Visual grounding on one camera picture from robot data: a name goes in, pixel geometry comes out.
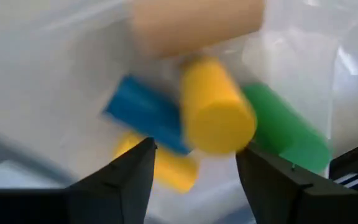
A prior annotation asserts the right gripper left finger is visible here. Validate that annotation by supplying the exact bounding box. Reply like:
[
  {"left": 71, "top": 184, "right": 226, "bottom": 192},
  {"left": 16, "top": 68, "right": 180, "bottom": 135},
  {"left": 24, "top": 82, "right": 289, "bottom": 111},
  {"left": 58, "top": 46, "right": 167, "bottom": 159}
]
[{"left": 67, "top": 137, "right": 158, "bottom": 224}]

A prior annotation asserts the green cylinder block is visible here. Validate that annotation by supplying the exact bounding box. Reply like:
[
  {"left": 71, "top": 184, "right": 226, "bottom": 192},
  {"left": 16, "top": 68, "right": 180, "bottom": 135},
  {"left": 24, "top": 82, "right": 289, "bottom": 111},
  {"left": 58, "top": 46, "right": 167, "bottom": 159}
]
[{"left": 242, "top": 83, "right": 333, "bottom": 174}]

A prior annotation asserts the yellow cylinder block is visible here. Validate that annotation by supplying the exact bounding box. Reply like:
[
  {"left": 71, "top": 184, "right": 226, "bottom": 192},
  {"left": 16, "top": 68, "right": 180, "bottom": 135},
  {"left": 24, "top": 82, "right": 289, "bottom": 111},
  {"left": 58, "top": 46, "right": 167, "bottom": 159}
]
[
  {"left": 180, "top": 57, "right": 258, "bottom": 155},
  {"left": 113, "top": 132, "right": 200, "bottom": 194}
]

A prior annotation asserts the large clear plastic bin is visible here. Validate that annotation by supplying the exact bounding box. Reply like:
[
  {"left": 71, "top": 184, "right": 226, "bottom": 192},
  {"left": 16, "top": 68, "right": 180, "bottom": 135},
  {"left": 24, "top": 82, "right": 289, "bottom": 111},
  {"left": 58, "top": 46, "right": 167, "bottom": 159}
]
[{"left": 0, "top": 0, "right": 358, "bottom": 224}]

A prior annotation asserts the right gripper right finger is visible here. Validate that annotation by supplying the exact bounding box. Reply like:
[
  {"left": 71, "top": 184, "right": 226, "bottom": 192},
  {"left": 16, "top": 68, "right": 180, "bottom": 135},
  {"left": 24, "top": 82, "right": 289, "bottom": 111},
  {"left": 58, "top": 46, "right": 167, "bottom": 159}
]
[{"left": 236, "top": 142, "right": 314, "bottom": 224}]

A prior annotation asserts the black aluminium table frame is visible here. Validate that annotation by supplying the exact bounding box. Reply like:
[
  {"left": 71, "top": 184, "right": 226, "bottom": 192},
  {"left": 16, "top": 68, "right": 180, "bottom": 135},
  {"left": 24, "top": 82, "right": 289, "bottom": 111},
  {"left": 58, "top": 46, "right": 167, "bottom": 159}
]
[{"left": 329, "top": 136, "right": 358, "bottom": 191}]

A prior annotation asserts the blue cylinder block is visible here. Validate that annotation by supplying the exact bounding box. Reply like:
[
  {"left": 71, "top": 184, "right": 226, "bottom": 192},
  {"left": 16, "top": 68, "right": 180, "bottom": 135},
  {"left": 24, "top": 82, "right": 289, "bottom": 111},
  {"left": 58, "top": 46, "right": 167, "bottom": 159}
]
[{"left": 103, "top": 74, "right": 194, "bottom": 156}]

